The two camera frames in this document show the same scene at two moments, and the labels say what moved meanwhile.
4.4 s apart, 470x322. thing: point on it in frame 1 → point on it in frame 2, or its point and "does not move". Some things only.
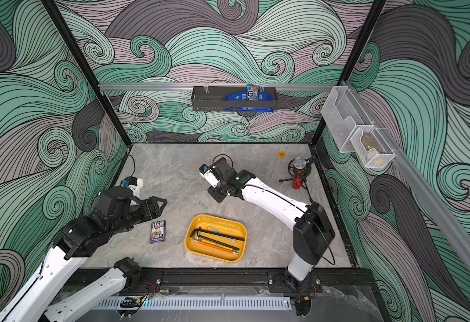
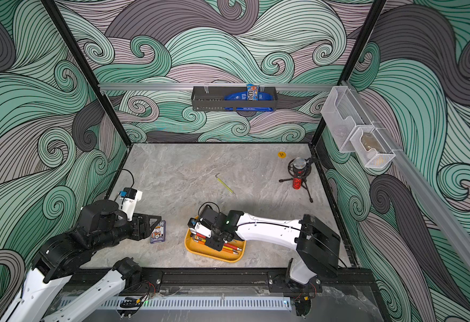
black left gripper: x=156 y=211 → x=146 y=229
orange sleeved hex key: x=215 y=247 does not move
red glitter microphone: x=299 y=166 does not move
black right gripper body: x=222 y=191 → x=217 y=238
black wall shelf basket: x=213 y=98 does not move
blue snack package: x=252 y=93 does not move
